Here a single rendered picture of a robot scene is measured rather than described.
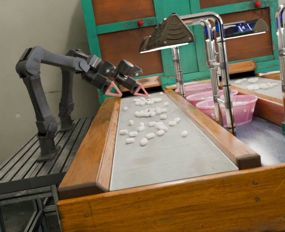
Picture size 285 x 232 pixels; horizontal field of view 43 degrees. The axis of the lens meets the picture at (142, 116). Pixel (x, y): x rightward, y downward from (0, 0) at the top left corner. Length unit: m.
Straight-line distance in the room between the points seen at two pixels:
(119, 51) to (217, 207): 1.90
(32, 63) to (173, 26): 0.81
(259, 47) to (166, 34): 1.96
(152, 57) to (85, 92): 0.98
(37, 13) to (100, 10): 0.95
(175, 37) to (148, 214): 0.41
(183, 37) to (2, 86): 2.80
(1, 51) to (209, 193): 2.89
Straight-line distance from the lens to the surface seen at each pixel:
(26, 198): 1.39
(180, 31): 0.86
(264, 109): 1.62
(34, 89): 1.56
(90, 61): 1.74
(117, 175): 0.94
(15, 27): 3.48
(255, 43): 2.77
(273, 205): 0.90
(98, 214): 0.85
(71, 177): 0.92
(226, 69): 1.11
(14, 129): 3.55
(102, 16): 2.63
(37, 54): 1.56
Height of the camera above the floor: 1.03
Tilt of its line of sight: 10 degrees down
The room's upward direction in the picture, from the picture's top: 9 degrees counter-clockwise
